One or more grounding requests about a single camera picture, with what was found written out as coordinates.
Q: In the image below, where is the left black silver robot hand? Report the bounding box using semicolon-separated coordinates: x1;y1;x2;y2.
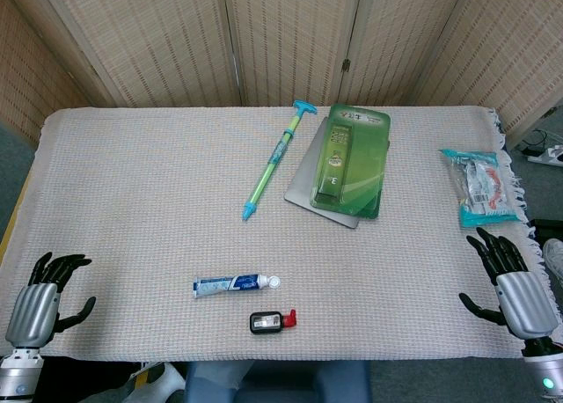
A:
4;252;97;347

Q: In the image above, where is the teal clear plastic bag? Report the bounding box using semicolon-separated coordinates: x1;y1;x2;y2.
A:
438;148;522;229

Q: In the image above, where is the black ink bottle red cap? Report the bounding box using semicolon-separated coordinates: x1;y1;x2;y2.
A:
249;308;299;335

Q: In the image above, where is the white power strip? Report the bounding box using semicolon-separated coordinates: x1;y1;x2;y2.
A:
525;145;563;166

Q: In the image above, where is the green blister pack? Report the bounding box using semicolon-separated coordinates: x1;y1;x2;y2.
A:
310;103;392;220

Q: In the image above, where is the blue fabric seat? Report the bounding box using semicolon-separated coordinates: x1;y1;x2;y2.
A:
183;359;373;403

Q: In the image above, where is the grey laptop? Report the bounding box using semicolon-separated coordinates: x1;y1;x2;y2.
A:
283;115;391;231

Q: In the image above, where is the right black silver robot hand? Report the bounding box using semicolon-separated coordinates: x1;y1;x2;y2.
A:
458;226;559;341

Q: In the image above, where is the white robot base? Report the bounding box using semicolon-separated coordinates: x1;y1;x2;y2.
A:
125;361;186;403

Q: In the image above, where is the white shoe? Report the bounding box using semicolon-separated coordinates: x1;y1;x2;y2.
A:
541;238;563;286

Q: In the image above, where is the pale woven tablecloth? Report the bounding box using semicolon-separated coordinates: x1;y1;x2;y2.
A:
0;106;546;363

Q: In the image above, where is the black cable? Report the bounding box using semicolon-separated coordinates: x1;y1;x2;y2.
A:
522;128;556;151

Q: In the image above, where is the blue white toothpaste tube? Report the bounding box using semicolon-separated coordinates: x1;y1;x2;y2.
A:
193;274;282;299

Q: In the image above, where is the beige woven folding screen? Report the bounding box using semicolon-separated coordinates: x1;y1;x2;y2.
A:
0;0;563;144

